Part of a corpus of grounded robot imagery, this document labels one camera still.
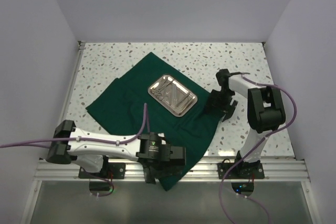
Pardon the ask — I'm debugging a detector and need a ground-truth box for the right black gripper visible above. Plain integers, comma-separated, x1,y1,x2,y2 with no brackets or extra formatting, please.
205,89,238,121

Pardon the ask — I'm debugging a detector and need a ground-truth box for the green surgical cloth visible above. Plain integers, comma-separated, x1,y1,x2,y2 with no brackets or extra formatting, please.
86,52,224,191

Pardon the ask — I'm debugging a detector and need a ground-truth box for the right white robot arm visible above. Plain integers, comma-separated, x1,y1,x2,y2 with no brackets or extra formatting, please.
204,69,286,179

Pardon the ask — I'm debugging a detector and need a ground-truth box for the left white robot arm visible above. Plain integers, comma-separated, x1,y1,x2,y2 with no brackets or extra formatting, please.
46,120,186,184

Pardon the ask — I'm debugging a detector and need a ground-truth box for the steel surgical instruments pile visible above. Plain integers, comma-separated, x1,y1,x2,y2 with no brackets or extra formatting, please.
149,76,194,110

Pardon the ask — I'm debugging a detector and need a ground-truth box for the stainless steel instrument tray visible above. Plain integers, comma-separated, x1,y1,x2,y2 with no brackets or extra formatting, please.
148,74,198,118

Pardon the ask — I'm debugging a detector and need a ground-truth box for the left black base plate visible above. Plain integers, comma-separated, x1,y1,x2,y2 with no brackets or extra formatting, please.
78,162,126,179

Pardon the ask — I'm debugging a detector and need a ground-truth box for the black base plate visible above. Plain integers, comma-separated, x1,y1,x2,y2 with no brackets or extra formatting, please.
78,162,126,179
217,161,265,179

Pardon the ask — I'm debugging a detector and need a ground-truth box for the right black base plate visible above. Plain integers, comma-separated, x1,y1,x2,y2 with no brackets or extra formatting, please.
217,161,265,179

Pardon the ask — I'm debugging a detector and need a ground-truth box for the aluminium rail frame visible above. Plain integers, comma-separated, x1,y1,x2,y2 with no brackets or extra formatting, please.
20,40,322,224

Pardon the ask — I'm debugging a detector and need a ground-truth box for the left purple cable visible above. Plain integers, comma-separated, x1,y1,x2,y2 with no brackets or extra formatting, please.
0,103,150,197

